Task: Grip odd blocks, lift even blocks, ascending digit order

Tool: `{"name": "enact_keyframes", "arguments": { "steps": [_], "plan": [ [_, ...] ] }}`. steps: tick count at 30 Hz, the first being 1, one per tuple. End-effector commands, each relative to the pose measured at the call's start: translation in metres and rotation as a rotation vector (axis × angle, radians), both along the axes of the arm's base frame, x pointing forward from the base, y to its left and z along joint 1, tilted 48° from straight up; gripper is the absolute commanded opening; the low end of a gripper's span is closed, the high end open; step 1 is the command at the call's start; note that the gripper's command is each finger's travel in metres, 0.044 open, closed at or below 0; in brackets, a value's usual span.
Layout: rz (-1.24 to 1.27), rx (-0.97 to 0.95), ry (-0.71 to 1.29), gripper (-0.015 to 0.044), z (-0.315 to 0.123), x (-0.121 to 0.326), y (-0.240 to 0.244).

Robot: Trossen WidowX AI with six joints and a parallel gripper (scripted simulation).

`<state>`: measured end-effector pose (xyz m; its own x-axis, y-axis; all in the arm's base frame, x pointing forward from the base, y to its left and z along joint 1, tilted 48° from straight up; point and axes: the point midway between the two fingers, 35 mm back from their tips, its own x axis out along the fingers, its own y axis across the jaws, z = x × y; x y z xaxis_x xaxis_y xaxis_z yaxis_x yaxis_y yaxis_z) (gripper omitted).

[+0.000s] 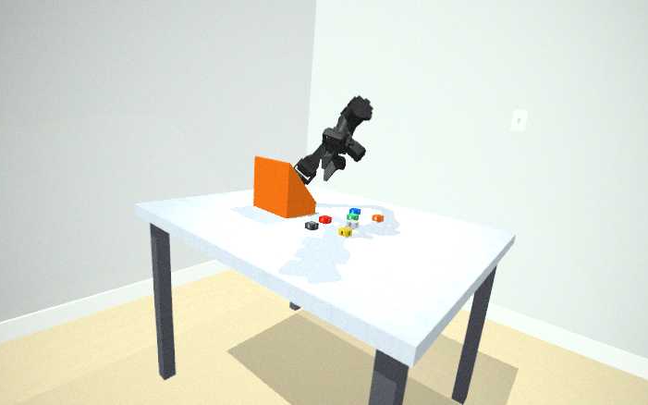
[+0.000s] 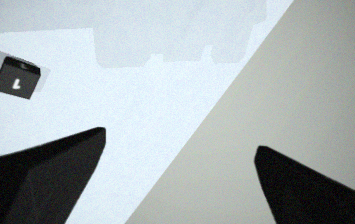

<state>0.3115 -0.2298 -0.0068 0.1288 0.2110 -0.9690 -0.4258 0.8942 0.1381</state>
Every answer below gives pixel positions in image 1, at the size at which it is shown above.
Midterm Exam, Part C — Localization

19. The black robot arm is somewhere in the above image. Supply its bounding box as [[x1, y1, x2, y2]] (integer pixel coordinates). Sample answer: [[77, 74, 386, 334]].
[[293, 95, 373, 185]]

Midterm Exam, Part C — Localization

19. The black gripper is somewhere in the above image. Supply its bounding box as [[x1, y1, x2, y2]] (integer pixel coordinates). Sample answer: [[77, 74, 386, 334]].
[[322, 125, 353, 181]]

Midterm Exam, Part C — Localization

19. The yellow block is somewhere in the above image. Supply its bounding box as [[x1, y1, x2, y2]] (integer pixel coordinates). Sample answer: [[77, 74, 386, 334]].
[[337, 227, 352, 237]]

